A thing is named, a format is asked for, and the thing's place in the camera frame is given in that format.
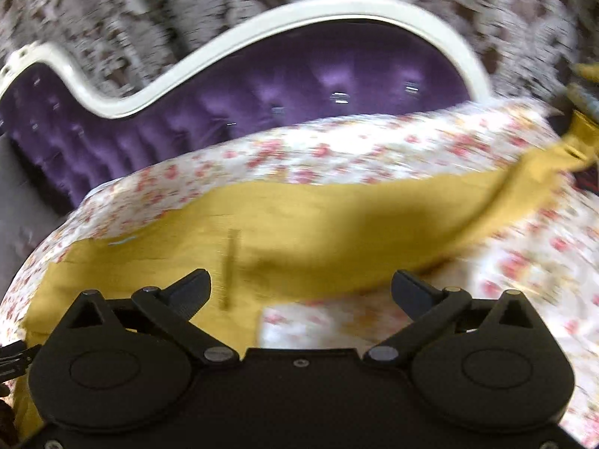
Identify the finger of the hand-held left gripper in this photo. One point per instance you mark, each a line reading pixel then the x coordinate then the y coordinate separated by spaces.
pixel 16 358

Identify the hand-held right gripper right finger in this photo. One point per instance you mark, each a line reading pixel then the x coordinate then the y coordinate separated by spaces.
pixel 412 287

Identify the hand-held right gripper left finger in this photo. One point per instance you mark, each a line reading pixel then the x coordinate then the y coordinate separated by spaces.
pixel 189 287

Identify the mustard yellow cloth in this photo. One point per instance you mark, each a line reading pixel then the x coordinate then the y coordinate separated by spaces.
pixel 327 229

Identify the floral printed blanket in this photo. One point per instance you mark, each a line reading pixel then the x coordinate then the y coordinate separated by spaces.
pixel 327 154

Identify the purple tufted white-framed headboard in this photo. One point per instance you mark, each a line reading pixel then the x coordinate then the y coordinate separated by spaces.
pixel 327 70

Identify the brown silver patterned curtain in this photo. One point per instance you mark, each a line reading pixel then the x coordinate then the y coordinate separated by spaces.
pixel 140 9

